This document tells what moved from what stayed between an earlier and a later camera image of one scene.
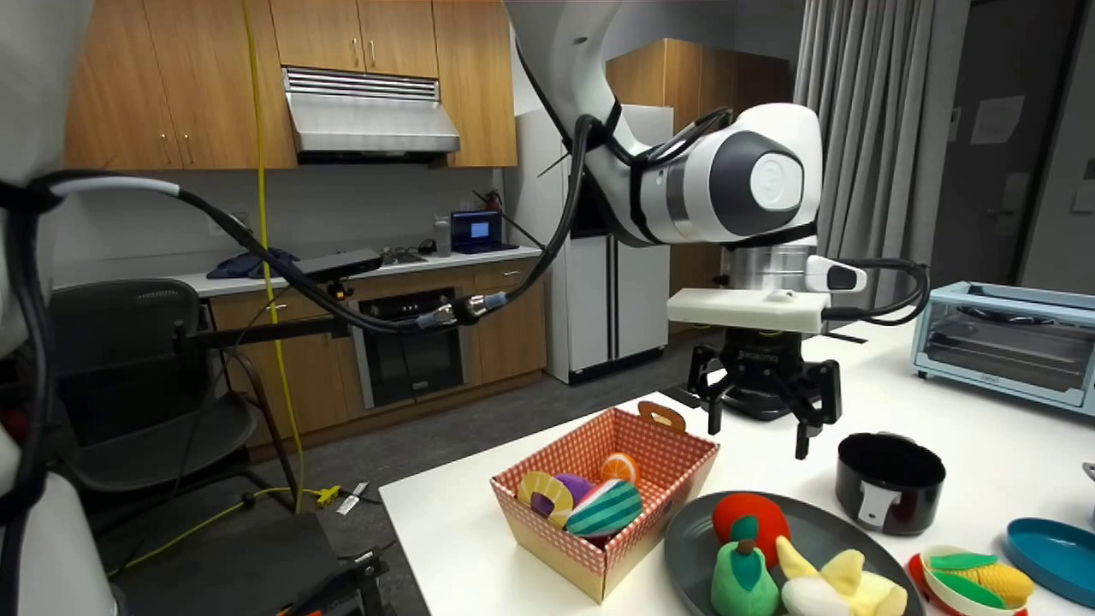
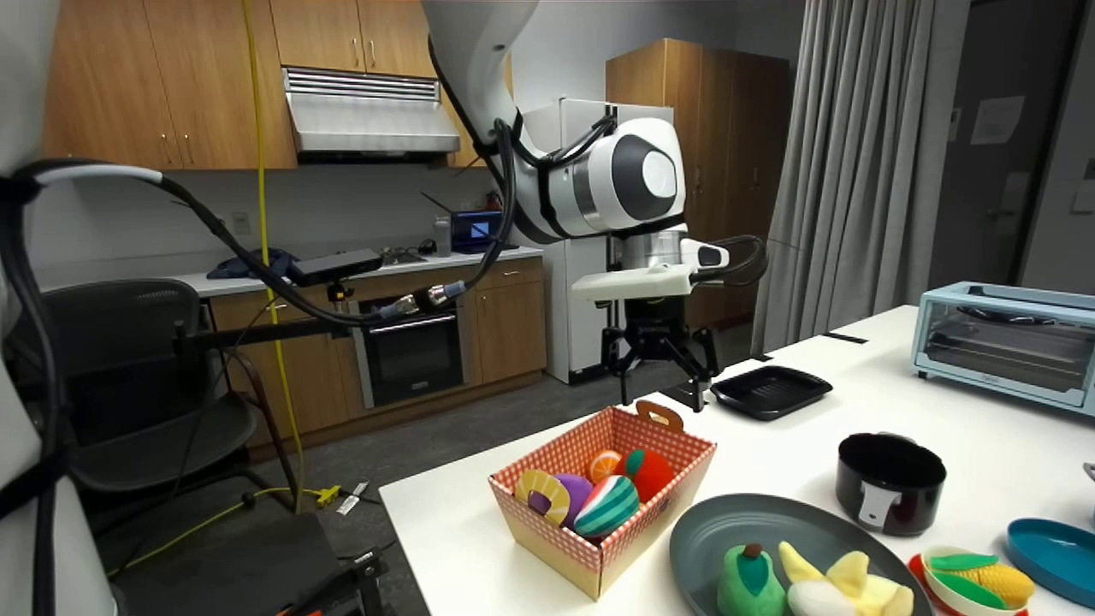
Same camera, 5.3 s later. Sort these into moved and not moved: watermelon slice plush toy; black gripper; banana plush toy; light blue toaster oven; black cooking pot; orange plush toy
Moved: orange plush toy; black gripper
Not moved: banana plush toy; watermelon slice plush toy; light blue toaster oven; black cooking pot
